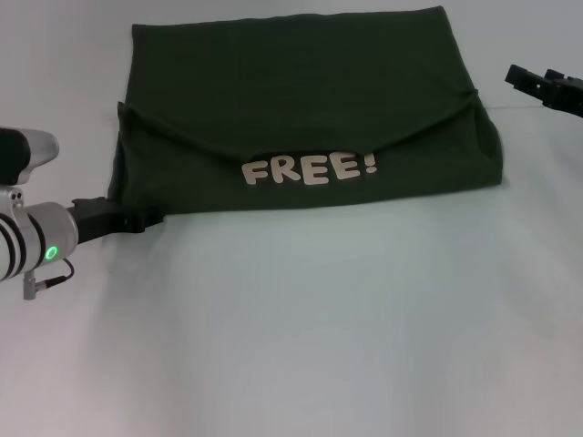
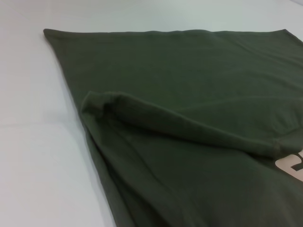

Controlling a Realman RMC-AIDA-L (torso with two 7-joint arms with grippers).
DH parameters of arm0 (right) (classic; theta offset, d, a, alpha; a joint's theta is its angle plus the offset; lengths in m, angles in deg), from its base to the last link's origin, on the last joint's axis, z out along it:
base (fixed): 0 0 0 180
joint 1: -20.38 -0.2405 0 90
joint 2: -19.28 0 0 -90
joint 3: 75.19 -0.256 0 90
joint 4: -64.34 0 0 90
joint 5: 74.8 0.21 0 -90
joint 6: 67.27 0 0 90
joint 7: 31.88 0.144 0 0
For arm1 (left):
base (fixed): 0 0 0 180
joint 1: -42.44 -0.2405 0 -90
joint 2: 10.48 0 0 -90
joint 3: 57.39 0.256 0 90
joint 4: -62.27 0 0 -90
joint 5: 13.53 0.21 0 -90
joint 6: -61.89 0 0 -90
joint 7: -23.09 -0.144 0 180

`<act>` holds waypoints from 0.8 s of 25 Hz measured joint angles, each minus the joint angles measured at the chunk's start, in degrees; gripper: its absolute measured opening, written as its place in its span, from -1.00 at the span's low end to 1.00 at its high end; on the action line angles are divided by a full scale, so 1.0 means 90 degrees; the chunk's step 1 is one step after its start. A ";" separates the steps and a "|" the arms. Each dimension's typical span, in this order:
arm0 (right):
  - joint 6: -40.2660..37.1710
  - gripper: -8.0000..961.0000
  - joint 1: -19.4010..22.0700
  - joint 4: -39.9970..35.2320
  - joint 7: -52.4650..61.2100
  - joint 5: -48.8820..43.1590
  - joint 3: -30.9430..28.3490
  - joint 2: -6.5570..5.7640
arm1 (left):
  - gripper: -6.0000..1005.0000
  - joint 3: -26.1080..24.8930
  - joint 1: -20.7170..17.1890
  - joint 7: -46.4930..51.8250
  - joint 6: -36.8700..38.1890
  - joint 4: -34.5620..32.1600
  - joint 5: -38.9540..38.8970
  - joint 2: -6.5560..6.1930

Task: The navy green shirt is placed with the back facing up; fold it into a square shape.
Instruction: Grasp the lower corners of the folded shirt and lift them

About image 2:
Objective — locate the dark green t-shirt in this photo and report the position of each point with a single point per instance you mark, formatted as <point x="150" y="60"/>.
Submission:
<point x="189" y="106"/>

